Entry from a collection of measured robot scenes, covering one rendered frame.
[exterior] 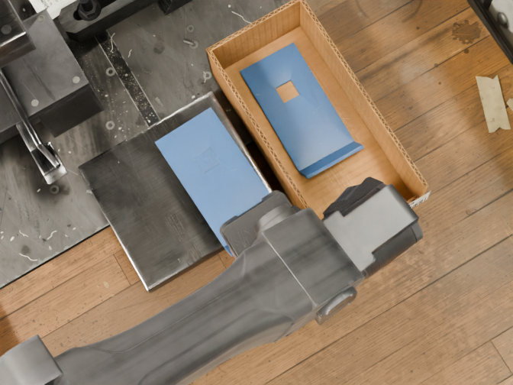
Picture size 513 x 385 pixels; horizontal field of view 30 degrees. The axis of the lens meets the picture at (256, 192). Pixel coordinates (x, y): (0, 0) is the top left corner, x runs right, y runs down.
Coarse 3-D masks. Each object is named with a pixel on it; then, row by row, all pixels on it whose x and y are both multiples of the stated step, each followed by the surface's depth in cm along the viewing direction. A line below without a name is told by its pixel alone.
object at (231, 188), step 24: (192, 120) 101; (216, 120) 101; (168, 144) 100; (192, 144) 100; (216, 144) 100; (192, 168) 100; (216, 168) 99; (240, 168) 99; (192, 192) 99; (216, 192) 99; (240, 192) 99; (264, 192) 98; (216, 216) 98
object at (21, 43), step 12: (0, 0) 86; (0, 12) 86; (12, 12) 86; (0, 24) 85; (12, 24) 85; (0, 36) 85; (12, 36) 85; (24, 36) 86; (0, 48) 85; (12, 48) 86; (24, 48) 87; (36, 48) 88; (0, 60) 87; (12, 60) 88
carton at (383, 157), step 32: (256, 32) 104; (288, 32) 109; (320, 32) 103; (224, 64) 108; (320, 64) 108; (288, 96) 107; (352, 96) 105; (256, 128) 100; (352, 128) 106; (384, 128) 99; (288, 160) 106; (352, 160) 105; (384, 160) 105; (288, 192) 103; (320, 192) 104; (416, 192) 102
